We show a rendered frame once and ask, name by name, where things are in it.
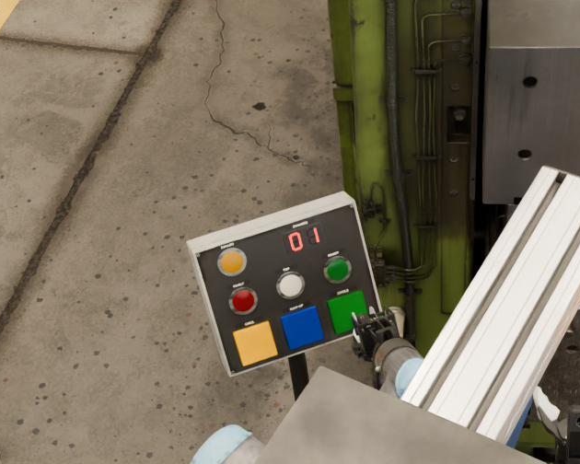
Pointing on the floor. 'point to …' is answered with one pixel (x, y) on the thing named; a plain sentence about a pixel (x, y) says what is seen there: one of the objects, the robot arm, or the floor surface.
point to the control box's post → (297, 365)
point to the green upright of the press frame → (376, 166)
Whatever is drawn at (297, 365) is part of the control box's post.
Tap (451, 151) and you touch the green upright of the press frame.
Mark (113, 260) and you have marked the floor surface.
